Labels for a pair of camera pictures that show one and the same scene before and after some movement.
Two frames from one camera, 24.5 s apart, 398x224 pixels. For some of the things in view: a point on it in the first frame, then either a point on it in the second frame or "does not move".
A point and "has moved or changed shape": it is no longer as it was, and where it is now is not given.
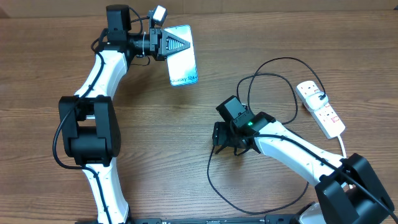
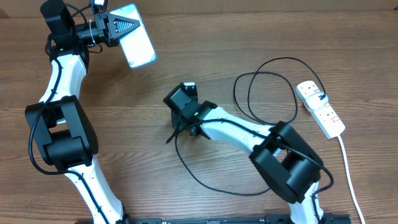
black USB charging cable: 254,74 → 263,121
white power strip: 329,122 does not move
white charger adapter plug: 316,101 does not move
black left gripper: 158,43 → 107,26
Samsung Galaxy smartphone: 182,66 has moved or changed shape
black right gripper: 221,138 → 177,121
